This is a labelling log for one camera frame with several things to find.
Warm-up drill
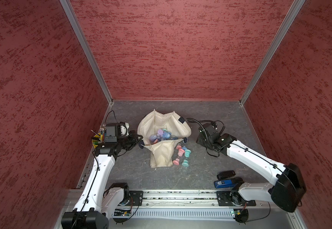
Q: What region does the purple hourglass pile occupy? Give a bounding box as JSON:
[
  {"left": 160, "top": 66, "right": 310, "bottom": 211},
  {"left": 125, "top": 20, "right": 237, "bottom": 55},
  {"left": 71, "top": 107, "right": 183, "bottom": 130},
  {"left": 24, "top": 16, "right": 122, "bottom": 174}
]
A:
[{"left": 149, "top": 134, "right": 158, "bottom": 144}]

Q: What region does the blue stapler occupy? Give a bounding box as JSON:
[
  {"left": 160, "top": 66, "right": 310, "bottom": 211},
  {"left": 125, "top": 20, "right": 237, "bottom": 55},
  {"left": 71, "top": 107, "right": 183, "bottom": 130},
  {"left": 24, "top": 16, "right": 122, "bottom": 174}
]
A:
[{"left": 214, "top": 177, "right": 244, "bottom": 189}]

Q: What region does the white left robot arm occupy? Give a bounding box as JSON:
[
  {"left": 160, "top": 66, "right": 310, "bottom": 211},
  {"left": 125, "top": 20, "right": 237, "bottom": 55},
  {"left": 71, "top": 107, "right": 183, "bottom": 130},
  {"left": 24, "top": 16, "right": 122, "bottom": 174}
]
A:
[{"left": 61, "top": 130, "right": 143, "bottom": 229}]

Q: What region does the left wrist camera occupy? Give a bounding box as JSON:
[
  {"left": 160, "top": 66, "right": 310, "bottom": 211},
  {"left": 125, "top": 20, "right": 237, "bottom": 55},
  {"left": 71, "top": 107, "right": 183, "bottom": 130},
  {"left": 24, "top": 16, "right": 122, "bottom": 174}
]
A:
[{"left": 104, "top": 122, "right": 129, "bottom": 143}]

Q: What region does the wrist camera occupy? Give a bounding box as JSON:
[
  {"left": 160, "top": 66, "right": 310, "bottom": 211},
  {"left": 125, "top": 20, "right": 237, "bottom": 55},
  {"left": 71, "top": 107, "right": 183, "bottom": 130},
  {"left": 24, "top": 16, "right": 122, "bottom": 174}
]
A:
[
  {"left": 202, "top": 123, "right": 218, "bottom": 135},
  {"left": 104, "top": 122, "right": 129, "bottom": 143}
]

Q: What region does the black stapler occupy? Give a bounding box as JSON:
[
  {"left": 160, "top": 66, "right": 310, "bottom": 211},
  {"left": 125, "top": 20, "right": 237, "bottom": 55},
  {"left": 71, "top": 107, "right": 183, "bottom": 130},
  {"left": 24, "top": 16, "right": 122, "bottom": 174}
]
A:
[{"left": 217, "top": 170, "right": 236, "bottom": 180}]

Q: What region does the yellow pen holder cup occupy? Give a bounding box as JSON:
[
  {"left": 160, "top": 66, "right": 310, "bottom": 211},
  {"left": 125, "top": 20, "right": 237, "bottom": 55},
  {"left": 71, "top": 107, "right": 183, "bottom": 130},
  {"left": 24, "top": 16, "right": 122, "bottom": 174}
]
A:
[{"left": 91, "top": 125, "right": 108, "bottom": 149}]

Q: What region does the aluminium corner post right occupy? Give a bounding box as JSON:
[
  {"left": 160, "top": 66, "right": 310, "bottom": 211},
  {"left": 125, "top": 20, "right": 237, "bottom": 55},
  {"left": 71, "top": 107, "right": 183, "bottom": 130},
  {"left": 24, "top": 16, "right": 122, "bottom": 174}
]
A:
[{"left": 239, "top": 0, "right": 307, "bottom": 106}]

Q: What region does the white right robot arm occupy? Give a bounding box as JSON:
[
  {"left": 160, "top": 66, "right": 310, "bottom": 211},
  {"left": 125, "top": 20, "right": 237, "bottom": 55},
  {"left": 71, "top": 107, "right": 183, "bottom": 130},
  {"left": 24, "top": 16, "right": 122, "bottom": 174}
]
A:
[{"left": 197, "top": 123, "right": 306, "bottom": 213}]

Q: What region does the cream canvas bag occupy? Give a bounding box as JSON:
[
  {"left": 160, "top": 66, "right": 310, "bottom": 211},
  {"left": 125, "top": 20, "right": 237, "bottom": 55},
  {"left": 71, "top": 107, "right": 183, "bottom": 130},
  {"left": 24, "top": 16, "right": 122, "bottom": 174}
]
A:
[{"left": 137, "top": 110, "right": 191, "bottom": 168}]

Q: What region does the pink hourglass left pile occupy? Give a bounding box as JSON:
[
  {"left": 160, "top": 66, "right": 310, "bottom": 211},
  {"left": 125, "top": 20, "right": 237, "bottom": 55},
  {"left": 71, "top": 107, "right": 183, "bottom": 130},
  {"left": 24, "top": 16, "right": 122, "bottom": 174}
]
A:
[{"left": 172, "top": 148, "right": 185, "bottom": 166}]

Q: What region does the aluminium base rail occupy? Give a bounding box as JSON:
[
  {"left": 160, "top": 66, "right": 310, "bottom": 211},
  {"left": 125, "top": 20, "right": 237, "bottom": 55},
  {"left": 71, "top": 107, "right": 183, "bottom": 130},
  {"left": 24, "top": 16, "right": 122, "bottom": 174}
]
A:
[{"left": 68, "top": 188, "right": 296, "bottom": 208}]

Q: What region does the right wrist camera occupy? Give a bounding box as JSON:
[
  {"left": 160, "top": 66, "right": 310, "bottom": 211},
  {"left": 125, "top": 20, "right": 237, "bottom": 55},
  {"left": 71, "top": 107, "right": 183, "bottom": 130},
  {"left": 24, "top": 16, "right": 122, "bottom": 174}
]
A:
[{"left": 202, "top": 123, "right": 218, "bottom": 135}]

